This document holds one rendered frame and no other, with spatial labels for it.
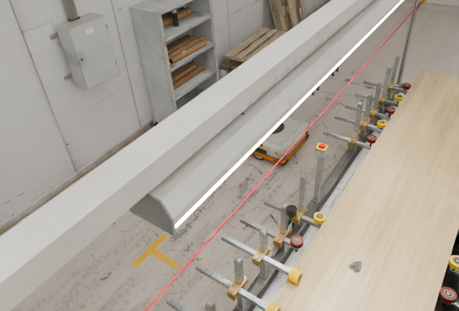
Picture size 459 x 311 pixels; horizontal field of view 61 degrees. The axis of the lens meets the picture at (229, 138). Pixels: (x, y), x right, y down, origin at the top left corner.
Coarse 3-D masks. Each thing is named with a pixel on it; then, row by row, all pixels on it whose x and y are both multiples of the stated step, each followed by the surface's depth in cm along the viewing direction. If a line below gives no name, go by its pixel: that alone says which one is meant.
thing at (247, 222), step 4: (240, 220) 263; (244, 220) 262; (248, 220) 262; (248, 224) 260; (252, 224) 258; (256, 224) 258; (256, 228) 257; (260, 228) 255; (264, 228) 255; (268, 232) 252; (272, 232) 252; (272, 236) 252; (284, 240) 247; (288, 240) 246; (288, 244) 246
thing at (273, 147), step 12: (288, 120) 456; (300, 120) 454; (276, 132) 440; (288, 132) 437; (300, 132) 439; (264, 144) 426; (276, 144) 421; (288, 144) 421; (300, 144) 446; (264, 156) 434; (276, 156) 424; (288, 156) 429
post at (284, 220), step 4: (284, 204) 237; (284, 208) 236; (284, 212) 237; (284, 216) 239; (284, 220) 241; (284, 224) 244; (280, 228) 248; (284, 228) 246; (284, 232) 248; (284, 244) 255; (284, 248) 257
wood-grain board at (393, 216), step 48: (432, 96) 364; (384, 144) 311; (432, 144) 308; (384, 192) 269; (432, 192) 267; (336, 240) 239; (384, 240) 237; (432, 240) 235; (288, 288) 215; (336, 288) 213; (384, 288) 212; (432, 288) 210
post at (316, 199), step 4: (320, 160) 267; (320, 164) 269; (316, 168) 273; (320, 168) 271; (316, 172) 275; (320, 172) 273; (316, 176) 278; (320, 176) 276; (316, 180) 280; (320, 180) 279; (316, 184) 281; (320, 184) 282; (316, 188) 284; (320, 188) 286; (316, 192) 286; (316, 196) 288; (312, 200) 292; (316, 200) 290
